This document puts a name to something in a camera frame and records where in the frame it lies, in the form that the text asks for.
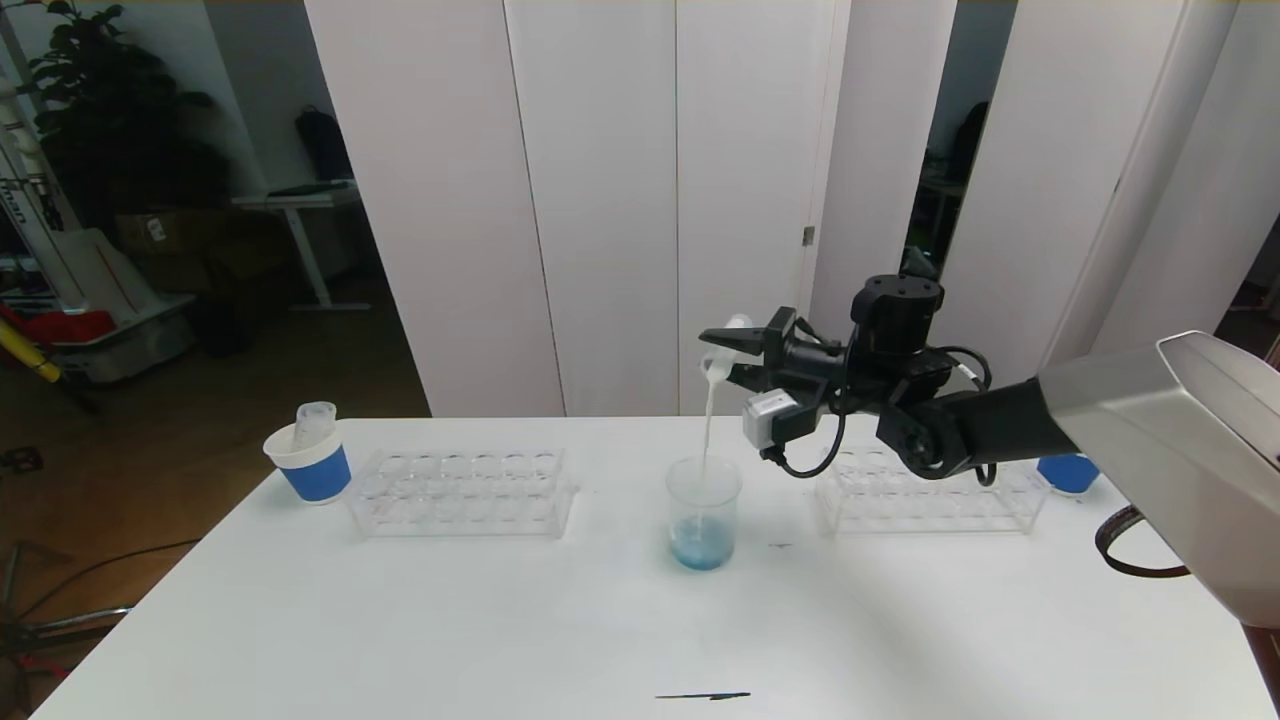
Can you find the brown cardboard box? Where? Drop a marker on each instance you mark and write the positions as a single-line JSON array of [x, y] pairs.
[[180, 233]]

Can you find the dark bin with white bag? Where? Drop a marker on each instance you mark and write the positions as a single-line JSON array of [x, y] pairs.
[[918, 262]]

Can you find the red flat object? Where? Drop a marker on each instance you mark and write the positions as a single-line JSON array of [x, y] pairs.
[[75, 328]]

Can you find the metal tripod legs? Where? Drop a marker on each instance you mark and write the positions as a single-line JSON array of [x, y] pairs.
[[60, 625]]

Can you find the white standing desk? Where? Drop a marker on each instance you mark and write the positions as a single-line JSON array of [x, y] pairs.
[[298, 201]]

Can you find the blue pigment test tube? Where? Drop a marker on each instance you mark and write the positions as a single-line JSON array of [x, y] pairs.
[[306, 438]]

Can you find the pale yellow pigment test tube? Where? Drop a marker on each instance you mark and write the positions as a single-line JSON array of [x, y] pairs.
[[718, 372]]

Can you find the blue white paper cup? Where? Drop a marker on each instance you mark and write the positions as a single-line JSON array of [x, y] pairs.
[[318, 478], [1068, 472]]

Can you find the orange red pigment test tube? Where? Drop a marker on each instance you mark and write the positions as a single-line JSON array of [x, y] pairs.
[[320, 413]]

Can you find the yellow tube object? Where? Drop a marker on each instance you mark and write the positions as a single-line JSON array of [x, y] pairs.
[[25, 358]]

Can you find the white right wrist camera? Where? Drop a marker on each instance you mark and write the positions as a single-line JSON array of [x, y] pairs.
[[770, 415]]

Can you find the clear plastic beaker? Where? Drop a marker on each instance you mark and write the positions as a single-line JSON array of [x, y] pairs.
[[702, 550]]

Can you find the black backpack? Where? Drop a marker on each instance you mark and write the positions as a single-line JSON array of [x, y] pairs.
[[323, 150]]

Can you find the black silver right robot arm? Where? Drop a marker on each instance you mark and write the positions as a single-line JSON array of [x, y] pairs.
[[1150, 430]]

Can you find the clear acrylic tube rack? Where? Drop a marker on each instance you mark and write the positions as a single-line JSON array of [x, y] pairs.
[[470, 500], [930, 505]]

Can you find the small black floor device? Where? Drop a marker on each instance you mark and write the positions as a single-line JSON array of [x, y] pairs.
[[25, 460]]

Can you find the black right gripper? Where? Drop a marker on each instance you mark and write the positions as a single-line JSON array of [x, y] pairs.
[[778, 345]]

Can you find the dark green potted plant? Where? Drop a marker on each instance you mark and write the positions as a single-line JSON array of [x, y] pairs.
[[110, 110]]

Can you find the white machine with base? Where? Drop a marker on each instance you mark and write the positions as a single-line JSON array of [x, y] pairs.
[[110, 290]]

